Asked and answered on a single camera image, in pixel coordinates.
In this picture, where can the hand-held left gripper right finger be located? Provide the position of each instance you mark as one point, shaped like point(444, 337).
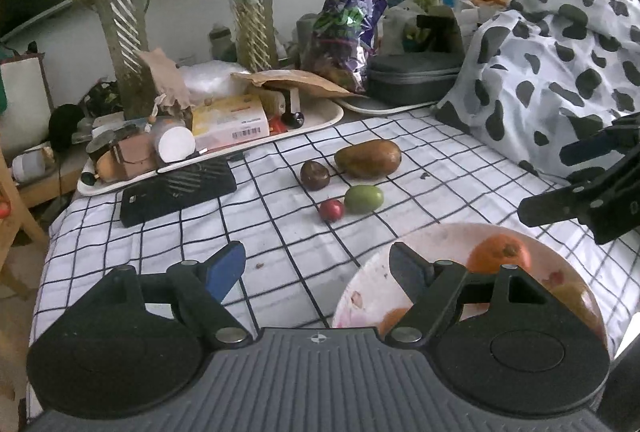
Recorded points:
point(406, 268)

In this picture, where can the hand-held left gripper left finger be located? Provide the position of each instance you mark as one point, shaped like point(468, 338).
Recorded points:
point(227, 262)

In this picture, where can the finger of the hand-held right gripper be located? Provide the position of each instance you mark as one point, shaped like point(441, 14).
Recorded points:
point(582, 151)
point(550, 208)

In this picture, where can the white floral plate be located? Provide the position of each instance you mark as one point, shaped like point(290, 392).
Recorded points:
point(370, 282)

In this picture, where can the large orange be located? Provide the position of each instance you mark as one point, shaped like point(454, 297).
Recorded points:
point(500, 252)

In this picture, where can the yellow-green mango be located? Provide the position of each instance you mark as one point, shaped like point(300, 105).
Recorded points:
point(577, 299)

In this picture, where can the checkered white bed sheet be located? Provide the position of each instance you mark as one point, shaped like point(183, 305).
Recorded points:
point(280, 232)

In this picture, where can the green jujube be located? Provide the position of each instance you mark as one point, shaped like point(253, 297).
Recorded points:
point(363, 198)

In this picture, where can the black flat device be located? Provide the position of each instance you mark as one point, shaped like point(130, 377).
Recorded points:
point(177, 194)

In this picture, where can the red cherry tomato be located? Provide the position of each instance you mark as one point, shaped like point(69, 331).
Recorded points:
point(331, 210)

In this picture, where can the cow print blanket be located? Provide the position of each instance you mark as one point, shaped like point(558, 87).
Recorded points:
point(540, 62)

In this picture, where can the brown-green mango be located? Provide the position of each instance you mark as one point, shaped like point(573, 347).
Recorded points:
point(367, 158)

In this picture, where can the dark passion fruit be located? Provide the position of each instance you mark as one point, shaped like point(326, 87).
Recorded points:
point(315, 175)

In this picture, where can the white round lid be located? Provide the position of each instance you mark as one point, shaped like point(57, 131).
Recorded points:
point(176, 145)

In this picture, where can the small brown cardboard box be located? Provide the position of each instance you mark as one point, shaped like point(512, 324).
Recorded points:
point(132, 156)

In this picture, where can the yellow cardboard box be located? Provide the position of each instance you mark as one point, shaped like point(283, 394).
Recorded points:
point(225, 117)

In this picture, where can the long white tray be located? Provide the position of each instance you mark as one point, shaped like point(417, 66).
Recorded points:
point(320, 120)

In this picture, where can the grey zip case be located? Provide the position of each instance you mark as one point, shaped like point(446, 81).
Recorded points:
point(415, 77)

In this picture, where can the clear plastic bag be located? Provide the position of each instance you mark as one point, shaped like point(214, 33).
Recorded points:
point(210, 80)

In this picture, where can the crumpled brown paper bag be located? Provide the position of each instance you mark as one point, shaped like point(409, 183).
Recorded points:
point(162, 82)

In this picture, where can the brown paper envelope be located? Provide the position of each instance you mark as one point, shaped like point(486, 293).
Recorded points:
point(295, 80)

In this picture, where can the black round object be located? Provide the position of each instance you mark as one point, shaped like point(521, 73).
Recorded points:
point(65, 125)

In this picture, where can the wooden chair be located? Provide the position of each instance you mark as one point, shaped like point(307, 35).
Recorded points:
point(15, 212)

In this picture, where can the white bottle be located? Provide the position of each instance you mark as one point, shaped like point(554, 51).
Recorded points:
point(30, 166)

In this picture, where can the plant with wrapped trunk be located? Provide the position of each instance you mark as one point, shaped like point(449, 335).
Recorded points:
point(125, 47)

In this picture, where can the purple snack bag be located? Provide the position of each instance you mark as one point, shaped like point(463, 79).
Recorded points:
point(345, 37)

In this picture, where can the white framed board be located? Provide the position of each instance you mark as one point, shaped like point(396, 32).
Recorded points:
point(22, 87)

